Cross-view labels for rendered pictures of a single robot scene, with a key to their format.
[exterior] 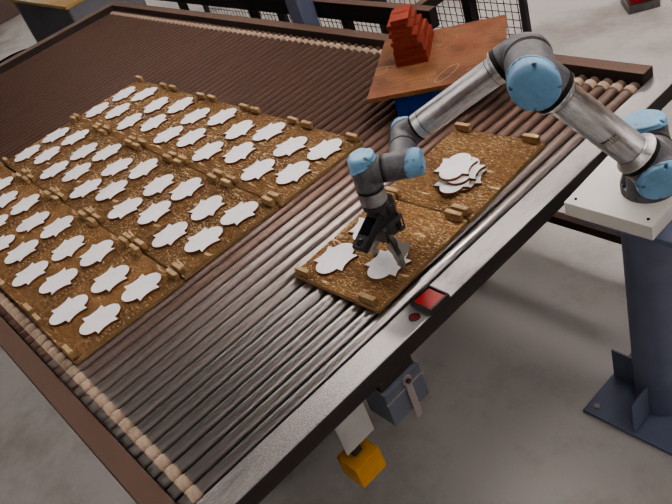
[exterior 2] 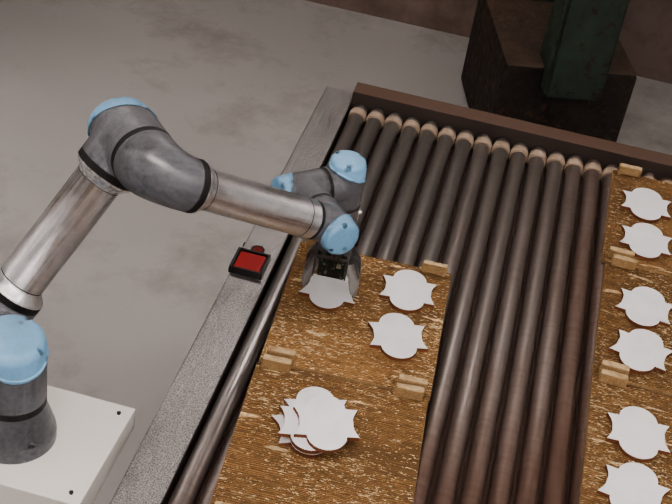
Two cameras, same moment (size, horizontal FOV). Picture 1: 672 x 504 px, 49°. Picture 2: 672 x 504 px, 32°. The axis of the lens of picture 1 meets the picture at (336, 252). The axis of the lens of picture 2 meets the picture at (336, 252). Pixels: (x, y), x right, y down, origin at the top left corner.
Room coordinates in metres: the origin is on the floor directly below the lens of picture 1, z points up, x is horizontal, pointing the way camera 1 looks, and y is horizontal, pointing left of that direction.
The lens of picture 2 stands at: (2.88, -1.71, 2.56)
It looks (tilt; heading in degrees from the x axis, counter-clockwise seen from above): 37 degrees down; 128
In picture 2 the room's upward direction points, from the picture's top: 9 degrees clockwise
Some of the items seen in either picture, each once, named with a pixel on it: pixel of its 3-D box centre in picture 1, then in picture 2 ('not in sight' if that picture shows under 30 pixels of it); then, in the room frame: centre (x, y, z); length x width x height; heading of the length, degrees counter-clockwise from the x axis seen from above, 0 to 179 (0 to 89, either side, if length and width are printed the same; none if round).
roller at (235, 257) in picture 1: (308, 202); (564, 407); (2.18, 0.03, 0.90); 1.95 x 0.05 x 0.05; 120
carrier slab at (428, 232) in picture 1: (380, 249); (360, 316); (1.74, -0.12, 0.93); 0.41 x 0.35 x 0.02; 123
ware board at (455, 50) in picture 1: (439, 57); not in sight; (2.60, -0.64, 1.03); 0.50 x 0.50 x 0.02; 66
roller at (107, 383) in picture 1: (327, 209); (516, 395); (2.10, -0.02, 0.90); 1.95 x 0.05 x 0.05; 120
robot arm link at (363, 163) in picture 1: (366, 171); (344, 181); (1.66, -0.15, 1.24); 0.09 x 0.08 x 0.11; 71
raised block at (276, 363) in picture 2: (460, 209); (276, 363); (1.75, -0.39, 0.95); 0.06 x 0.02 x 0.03; 34
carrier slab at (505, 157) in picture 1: (463, 170); (324, 455); (1.97, -0.47, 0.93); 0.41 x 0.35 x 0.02; 124
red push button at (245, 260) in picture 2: (429, 300); (249, 263); (1.46, -0.19, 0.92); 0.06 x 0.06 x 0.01; 30
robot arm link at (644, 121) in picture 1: (644, 138); (11, 361); (1.56, -0.86, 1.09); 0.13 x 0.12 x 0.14; 161
